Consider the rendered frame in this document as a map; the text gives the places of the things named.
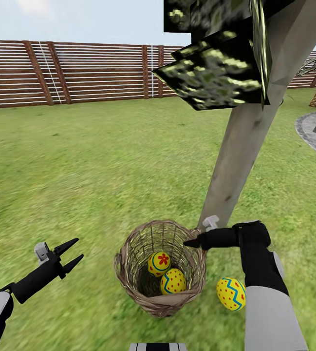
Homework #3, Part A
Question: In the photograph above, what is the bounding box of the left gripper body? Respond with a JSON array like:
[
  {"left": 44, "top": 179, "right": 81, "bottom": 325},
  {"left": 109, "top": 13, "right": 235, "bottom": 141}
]
[{"left": 28, "top": 251, "right": 66, "bottom": 291}]

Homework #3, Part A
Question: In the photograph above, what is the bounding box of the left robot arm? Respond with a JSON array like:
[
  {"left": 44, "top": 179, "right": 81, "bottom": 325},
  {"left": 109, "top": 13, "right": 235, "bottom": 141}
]
[{"left": 0, "top": 237, "right": 84, "bottom": 338}]

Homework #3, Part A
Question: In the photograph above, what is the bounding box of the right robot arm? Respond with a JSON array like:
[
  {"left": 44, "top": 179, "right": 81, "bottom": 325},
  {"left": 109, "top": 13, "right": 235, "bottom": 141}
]
[{"left": 183, "top": 215, "right": 309, "bottom": 351}]

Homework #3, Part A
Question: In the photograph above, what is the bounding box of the wicker basket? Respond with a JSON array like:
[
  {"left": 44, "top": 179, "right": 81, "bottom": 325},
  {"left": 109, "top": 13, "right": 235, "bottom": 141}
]
[{"left": 113, "top": 219, "right": 208, "bottom": 318}]

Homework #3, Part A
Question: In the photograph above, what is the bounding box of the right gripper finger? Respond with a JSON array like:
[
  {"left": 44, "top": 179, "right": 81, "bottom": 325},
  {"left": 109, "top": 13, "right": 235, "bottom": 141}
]
[{"left": 183, "top": 235, "right": 201, "bottom": 248}]

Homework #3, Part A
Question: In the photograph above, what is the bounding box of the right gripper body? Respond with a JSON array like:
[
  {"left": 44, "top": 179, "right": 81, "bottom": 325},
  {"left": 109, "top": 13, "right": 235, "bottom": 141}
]
[{"left": 199, "top": 228, "right": 229, "bottom": 251}]

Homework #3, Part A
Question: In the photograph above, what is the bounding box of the easter egg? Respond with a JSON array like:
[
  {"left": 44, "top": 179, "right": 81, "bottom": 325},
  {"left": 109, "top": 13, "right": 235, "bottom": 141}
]
[
  {"left": 146, "top": 250, "right": 172, "bottom": 279},
  {"left": 159, "top": 267, "right": 186, "bottom": 295},
  {"left": 217, "top": 277, "right": 246, "bottom": 311}
]

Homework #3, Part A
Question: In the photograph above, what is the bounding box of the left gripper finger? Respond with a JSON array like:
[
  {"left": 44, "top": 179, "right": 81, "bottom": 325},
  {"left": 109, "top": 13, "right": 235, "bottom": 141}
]
[
  {"left": 61, "top": 254, "right": 84, "bottom": 273},
  {"left": 53, "top": 237, "right": 78, "bottom": 261}
]

